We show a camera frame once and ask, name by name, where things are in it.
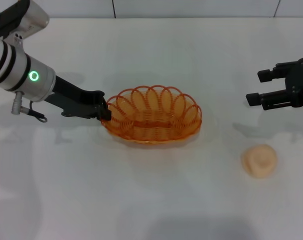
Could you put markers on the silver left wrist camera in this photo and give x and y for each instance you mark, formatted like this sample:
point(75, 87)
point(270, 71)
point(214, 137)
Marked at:
point(19, 17)

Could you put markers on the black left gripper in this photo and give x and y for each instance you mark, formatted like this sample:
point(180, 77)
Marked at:
point(76, 102)

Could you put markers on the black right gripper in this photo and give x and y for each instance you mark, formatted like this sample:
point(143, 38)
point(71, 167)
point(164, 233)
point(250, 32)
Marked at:
point(301, 82)

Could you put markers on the beige bread bun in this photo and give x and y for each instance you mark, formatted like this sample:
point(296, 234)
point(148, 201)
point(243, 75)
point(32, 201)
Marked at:
point(259, 161)

